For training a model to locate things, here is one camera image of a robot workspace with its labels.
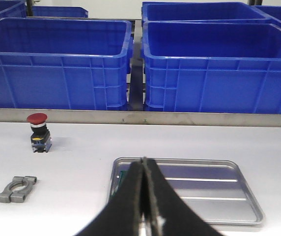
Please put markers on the blue plastic bin left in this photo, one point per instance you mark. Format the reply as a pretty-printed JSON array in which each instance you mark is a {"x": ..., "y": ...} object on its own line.
[{"x": 12, "y": 8}]

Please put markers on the blue bin back left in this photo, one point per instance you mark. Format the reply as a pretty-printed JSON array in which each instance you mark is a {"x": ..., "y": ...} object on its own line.
[{"x": 59, "y": 11}]

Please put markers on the metal table edge rail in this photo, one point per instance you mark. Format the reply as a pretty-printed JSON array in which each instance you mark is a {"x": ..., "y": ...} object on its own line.
[{"x": 144, "y": 118}]

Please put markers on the grey metal clamp block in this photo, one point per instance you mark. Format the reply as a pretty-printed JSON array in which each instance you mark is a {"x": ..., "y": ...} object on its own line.
[{"x": 18, "y": 189}]

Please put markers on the green perforated circuit board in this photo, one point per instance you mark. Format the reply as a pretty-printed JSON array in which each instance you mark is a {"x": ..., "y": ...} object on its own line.
[{"x": 120, "y": 177}]

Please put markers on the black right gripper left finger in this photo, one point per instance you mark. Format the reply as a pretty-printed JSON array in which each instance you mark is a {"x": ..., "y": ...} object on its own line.
[{"x": 122, "y": 215}]

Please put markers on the blue plastic bin centre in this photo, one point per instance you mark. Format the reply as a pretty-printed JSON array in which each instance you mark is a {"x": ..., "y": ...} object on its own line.
[{"x": 64, "y": 64}]

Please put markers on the red emergency stop button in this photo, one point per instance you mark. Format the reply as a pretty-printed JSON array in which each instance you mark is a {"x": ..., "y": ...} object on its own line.
[{"x": 41, "y": 140}]

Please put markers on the silver metal tray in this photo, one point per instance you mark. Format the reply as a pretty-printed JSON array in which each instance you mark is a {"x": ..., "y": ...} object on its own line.
[{"x": 216, "y": 190}]

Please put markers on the blue plastic bin right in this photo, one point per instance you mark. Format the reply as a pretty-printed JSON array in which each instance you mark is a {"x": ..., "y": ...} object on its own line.
[{"x": 212, "y": 67}]

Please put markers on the blue bin back right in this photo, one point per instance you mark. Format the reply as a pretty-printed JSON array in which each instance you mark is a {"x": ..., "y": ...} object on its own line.
[{"x": 228, "y": 12}]

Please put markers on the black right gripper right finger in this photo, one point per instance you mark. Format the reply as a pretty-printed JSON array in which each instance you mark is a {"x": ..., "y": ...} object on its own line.
[{"x": 165, "y": 213}]

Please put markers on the blue plastic bin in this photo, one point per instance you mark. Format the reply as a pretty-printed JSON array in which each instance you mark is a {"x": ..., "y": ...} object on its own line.
[
  {"x": 64, "y": 64},
  {"x": 12, "y": 8},
  {"x": 212, "y": 67}
]

